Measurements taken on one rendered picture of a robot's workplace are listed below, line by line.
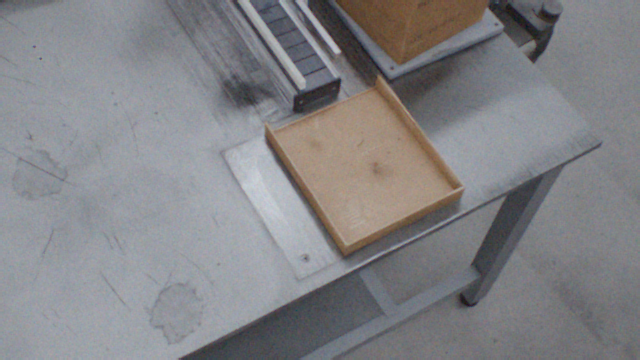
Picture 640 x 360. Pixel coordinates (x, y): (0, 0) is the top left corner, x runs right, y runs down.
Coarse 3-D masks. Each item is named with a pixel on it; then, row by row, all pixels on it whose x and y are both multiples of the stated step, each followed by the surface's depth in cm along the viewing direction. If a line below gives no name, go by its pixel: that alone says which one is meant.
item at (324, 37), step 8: (296, 0) 155; (304, 8) 154; (304, 16) 154; (312, 16) 153; (312, 24) 152; (320, 32) 150; (328, 40) 150; (328, 48) 150; (336, 48) 149; (336, 56) 149
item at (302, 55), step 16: (256, 0) 165; (272, 0) 165; (272, 16) 163; (288, 16) 163; (256, 32) 160; (272, 32) 161; (288, 32) 161; (288, 48) 159; (304, 48) 159; (304, 64) 157; (320, 64) 157; (320, 80) 155
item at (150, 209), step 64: (0, 0) 166; (64, 0) 168; (128, 0) 169; (192, 0) 170; (320, 0) 173; (0, 64) 157; (64, 64) 158; (128, 64) 160; (192, 64) 161; (256, 64) 162; (448, 64) 166; (512, 64) 167; (0, 128) 149; (64, 128) 150; (128, 128) 151; (192, 128) 152; (256, 128) 154; (448, 128) 157; (512, 128) 158; (576, 128) 159; (0, 192) 142; (64, 192) 143; (128, 192) 144; (192, 192) 145; (256, 192) 146; (0, 256) 135; (64, 256) 136; (128, 256) 137; (192, 256) 138; (256, 256) 139; (320, 256) 140; (384, 256) 142; (0, 320) 129; (64, 320) 130; (128, 320) 131; (192, 320) 132; (256, 320) 133
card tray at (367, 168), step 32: (352, 96) 159; (384, 96) 159; (288, 128) 154; (320, 128) 154; (352, 128) 155; (384, 128) 155; (416, 128) 152; (288, 160) 146; (320, 160) 150; (352, 160) 151; (384, 160) 151; (416, 160) 152; (320, 192) 146; (352, 192) 147; (384, 192) 147; (416, 192) 148; (448, 192) 148; (352, 224) 143; (384, 224) 144
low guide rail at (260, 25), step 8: (240, 0) 161; (248, 8) 159; (256, 16) 158; (256, 24) 158; (264, 24) 157; (264, 32) 156; (272, 40) 155; (272, 48) 155; (280, 48) 154; (280, 56) 153; (288, 64) 152; (288, 72) 153; (296, 72) 151; (296, 80) 151; (304, 80) 150
